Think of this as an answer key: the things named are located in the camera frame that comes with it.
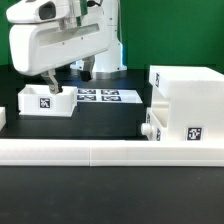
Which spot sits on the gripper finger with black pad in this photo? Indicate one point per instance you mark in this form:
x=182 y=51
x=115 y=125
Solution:
x=49 y=77
x=86 y=73

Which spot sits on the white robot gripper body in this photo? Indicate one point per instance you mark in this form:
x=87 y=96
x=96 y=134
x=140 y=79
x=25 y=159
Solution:
x=37 y=48

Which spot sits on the white front drawer box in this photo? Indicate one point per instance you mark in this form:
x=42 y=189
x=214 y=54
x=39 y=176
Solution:
x=155 y=126

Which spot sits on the white drawer box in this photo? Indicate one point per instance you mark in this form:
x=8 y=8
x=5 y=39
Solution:
x=155 y=126
x=37 y=100

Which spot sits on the white drawer cabinet housing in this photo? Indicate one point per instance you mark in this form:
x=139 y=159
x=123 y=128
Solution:
x=194 y=98

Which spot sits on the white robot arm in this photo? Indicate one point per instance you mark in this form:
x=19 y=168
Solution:
x=69 y=14

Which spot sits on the white rear drawer box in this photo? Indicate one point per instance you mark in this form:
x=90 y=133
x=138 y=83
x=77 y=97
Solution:
x=37 y=100

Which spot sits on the fiducial marker sheet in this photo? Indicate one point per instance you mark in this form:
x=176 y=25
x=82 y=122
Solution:
x=108 y=96

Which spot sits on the white left fence piece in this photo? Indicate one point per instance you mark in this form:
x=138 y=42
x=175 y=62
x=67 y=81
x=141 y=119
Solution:
x=2 y=117

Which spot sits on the white front fence bar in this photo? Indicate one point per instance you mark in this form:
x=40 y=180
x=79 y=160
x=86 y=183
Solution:
x=36 y=152

